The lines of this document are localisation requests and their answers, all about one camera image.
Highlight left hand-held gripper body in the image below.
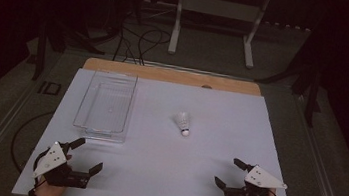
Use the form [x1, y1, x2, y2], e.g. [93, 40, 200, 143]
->
[31, 139, 95, 191]

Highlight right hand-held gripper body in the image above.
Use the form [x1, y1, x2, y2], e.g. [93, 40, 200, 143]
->
[222, 161, 290, 196]

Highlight clear plastic container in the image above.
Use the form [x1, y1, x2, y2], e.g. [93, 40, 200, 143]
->
[71, 66, 139, 146]

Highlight white shuttlecock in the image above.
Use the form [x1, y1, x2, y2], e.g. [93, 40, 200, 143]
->
[171, 110, 194, 138]

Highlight person's left hand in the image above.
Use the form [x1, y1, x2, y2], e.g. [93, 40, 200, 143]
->
[34, 176, 69, 196]

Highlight white table mat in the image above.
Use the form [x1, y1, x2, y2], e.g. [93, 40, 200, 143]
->
[10, 61, 310, 196]

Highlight black tripod stand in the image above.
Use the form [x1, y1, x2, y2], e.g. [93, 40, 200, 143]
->
[249, 19, 333, 130]
[30, 15, 109, 90]

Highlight white metal stand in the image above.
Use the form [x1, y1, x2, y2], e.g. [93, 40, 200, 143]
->
[166, 0, 273, 72]

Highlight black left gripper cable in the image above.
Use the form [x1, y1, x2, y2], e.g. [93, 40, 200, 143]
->
[5, 107, 58, 194]

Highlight black floor cables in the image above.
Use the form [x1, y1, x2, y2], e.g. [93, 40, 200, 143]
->
[111, 22, 173, 70]

